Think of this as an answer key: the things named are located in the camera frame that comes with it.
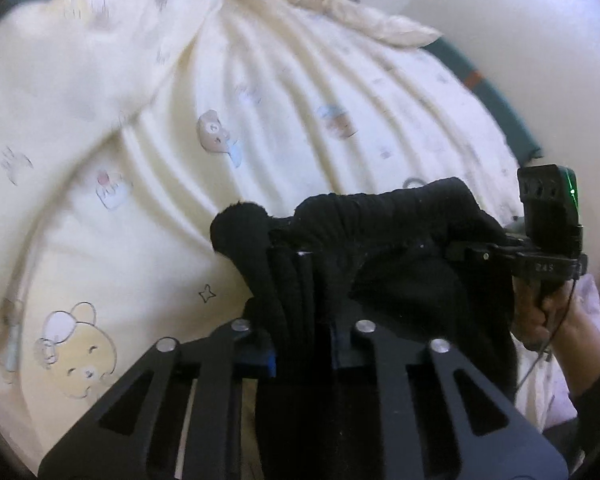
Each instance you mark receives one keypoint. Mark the black pants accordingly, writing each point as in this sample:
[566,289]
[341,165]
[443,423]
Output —
[380,240]

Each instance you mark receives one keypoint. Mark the person's right hand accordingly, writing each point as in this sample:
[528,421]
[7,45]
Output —
[575,330]

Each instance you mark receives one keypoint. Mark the teal bed bumper orange stripe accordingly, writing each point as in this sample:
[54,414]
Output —
[495,100]

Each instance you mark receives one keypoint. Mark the cream bear print duvet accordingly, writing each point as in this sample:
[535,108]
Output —
[130,110]

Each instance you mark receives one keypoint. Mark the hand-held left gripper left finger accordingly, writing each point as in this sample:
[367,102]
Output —
[260,360]

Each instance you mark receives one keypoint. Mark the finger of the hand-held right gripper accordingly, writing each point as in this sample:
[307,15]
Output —
[485,254]

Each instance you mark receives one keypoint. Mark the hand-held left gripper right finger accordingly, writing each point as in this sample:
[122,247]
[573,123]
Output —
[352,350]

